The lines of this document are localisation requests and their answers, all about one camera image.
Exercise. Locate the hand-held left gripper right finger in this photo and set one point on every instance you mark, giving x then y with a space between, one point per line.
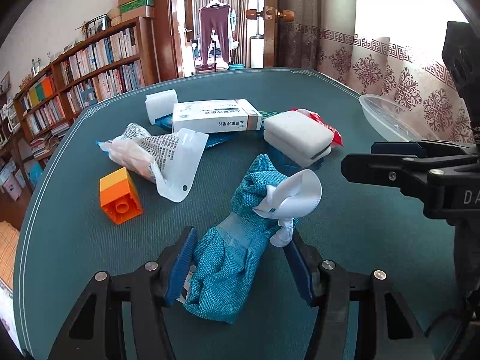
300 266

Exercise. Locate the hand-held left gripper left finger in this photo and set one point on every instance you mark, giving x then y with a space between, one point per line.
183 266

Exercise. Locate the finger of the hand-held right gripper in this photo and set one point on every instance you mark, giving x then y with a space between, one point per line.
375 168
397 148

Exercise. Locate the clear plastic container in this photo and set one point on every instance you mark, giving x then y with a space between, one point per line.
382 116

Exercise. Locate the teal woven cloth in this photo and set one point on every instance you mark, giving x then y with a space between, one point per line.
221 270

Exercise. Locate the white ribbon bow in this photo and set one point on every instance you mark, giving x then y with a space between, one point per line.
300 195

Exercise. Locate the white medicine box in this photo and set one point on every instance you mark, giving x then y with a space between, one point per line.
213 116

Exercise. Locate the red and white packet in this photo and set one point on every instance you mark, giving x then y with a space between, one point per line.
318 118

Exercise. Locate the white sponge block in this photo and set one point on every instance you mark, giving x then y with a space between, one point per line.
296 131

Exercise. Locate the teal table cover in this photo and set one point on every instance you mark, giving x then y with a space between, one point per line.
93 270

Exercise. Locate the orange building block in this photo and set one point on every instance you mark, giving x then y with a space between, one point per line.
120 195

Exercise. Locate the patterned curtain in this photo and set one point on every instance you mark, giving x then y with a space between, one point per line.
337 52

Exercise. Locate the printed plastic bag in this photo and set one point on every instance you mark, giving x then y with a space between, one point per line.
168 150

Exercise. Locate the blue snack packet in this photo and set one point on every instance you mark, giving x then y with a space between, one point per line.
215 139

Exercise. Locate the white foam block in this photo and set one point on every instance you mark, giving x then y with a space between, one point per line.
161 103

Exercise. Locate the white cabinet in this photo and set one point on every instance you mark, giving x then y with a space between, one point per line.
257 52

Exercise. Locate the wooden door with knobs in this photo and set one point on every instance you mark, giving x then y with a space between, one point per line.
270 37

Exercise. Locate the blue basin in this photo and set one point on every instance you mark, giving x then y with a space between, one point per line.
236 66

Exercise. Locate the pile of books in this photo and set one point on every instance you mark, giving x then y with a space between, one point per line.
48 140

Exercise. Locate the pink storage bin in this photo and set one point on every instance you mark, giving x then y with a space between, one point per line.
13 187

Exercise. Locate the purple hanging garment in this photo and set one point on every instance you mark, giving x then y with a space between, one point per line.
213 26

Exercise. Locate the wooden bookshelf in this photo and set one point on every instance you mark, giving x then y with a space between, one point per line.
144 37

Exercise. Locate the tan flat box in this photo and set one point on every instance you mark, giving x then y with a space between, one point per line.
138 14

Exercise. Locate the woven basket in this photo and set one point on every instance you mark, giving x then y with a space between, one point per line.
115 17

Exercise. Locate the green flat box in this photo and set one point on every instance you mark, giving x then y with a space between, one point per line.
137 6

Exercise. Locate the picture frame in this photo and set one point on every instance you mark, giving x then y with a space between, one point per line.
97 26

